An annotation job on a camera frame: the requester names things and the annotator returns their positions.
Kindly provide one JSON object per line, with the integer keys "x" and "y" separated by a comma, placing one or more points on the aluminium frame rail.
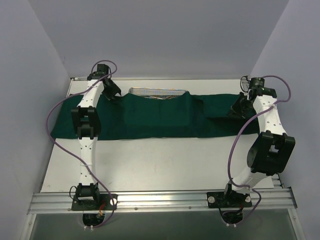
{"x": 157, "y": 201}

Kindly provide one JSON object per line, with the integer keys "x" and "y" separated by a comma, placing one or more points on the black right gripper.
{"x": 240, "y": 106}

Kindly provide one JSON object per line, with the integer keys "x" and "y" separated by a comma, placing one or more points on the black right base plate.
{"x": 219, "y": 199}

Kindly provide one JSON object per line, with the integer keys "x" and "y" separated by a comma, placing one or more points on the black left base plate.
{"x": 88, "y": 203}

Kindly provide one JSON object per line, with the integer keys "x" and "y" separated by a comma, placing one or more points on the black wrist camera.
{"x": 102, "y": 69}
{"x": 256, "y": 83}

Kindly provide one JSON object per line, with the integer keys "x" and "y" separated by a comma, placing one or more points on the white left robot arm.
{"x": 87, "y": 127}

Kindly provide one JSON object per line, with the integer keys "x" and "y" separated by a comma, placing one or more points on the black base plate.
{"x": 88, "y": 203}
{"x": 219, "y": 199}

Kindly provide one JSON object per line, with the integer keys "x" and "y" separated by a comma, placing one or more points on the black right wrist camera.
{"x": 256, "y": 83}

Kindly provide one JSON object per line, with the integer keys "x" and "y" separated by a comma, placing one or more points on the metal mesh instrument tray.
{"x": 156, "y": 93}

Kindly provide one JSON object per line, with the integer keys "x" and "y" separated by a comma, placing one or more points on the green surgical drape cloth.
{"x": 132, "y": 117}

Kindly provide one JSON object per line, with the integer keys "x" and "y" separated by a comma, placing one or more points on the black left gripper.
{"x": 111, "y": 88}

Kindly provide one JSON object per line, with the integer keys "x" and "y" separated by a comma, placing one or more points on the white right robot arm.
{"x": 272, "y": 149}

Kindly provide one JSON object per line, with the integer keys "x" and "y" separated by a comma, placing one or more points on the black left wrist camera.
{"x": 102, "y": 69}

